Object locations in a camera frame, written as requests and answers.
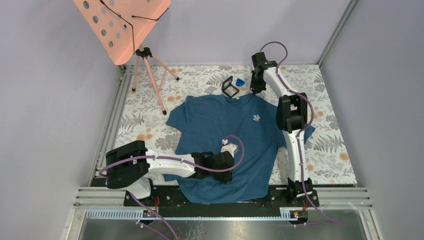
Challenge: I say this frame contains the blue shirt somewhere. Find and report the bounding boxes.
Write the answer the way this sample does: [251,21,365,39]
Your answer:
[163,93,316,204]

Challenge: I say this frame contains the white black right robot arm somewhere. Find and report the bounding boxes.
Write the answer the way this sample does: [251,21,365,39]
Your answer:
[250,52,313,206]

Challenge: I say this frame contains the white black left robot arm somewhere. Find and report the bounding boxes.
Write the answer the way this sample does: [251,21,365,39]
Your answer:
[98,139,238,206]

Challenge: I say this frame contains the small blue brooch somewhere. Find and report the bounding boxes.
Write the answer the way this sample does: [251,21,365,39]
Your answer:
[235,78,246,87]

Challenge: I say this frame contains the black square brooch box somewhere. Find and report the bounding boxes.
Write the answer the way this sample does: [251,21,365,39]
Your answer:
[221,76,240,99]

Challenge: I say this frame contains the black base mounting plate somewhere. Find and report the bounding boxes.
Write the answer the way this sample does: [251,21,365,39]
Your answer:
[139,185,312,216]

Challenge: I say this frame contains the floral patterned table mat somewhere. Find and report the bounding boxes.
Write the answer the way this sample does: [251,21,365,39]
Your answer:
[98,65,357,185]

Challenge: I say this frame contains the pink music stand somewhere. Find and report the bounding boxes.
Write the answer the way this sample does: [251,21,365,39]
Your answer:
[73,0,180,115]

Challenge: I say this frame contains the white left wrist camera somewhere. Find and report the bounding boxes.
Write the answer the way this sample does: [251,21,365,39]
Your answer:
[220,139,238,157]

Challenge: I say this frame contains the white slotted cable duct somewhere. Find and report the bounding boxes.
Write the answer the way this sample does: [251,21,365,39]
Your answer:
[85,208,298,222]

